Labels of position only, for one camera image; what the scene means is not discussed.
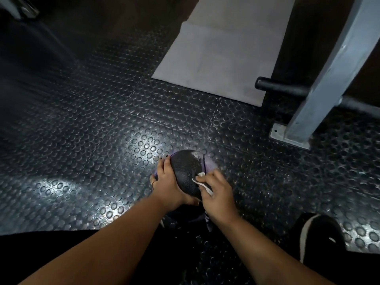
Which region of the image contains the black metal bar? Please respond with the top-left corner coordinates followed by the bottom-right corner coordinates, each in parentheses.
top-left (254, 76), bottom-right (380, 120)

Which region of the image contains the person's right hand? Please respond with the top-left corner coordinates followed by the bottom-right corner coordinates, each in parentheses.
top-left (195, 169), bottom-right (241, 225)

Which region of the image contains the white wipe cloth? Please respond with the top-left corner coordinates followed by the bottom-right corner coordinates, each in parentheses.
top-left (192, 172), bottom-right (214, 196)

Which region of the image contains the black shoe with white stripe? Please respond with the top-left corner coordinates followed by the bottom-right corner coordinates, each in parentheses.
top-left (292, 213), bottom-right (347, 264)

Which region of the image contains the person's left hand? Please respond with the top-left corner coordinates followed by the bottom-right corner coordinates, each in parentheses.
top-left (150, 157), bottom-right (200, 214)

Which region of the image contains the grey metal frame post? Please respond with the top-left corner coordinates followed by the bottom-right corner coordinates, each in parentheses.
top-left (269, 0), bottom-right (380, 151)

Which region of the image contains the grey floor mat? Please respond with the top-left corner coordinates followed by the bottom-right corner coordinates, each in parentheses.
top-left (151, 0), bottom-right (297, 108)

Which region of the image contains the person's right forearm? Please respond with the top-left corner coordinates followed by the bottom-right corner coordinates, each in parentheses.
top-left (213, 216), bottom-right (337, 285)

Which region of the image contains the black and purple medicine ball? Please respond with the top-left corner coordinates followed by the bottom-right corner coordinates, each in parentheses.
top-left (154, 149), bottom-right (219, 232)

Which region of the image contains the person's left forearm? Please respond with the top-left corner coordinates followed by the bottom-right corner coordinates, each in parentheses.
top-left (18, 195), bottom-right (176, 285)

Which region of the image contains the grey metal object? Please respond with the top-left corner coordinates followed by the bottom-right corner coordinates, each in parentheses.
top-left (0, 0), bottom-right (40, 20)

